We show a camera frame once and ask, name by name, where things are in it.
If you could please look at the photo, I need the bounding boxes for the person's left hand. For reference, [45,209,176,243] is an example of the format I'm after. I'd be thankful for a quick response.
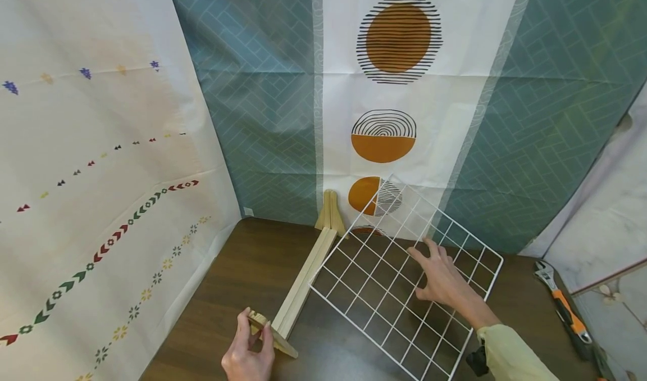
[221,307,277,381]

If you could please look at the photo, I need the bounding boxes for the person's right hand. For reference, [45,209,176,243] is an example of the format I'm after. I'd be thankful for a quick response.
[406,237,485,315]

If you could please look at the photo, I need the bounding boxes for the white wire grid panel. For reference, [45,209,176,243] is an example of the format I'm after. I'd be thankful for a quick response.
[308,174,505,381]

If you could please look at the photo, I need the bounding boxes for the light wooden stand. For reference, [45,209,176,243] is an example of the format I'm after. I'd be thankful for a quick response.
[247,189,349,360]

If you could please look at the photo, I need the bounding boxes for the person's right forearm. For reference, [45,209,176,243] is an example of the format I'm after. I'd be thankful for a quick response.
[457,300,560,381]

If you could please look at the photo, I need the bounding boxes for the black wrist band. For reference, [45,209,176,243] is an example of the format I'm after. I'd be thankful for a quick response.
[465,341,490,378]

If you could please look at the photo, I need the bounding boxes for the orange-handled adjustable wrench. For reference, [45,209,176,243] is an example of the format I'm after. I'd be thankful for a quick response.
[534,260,593,361]

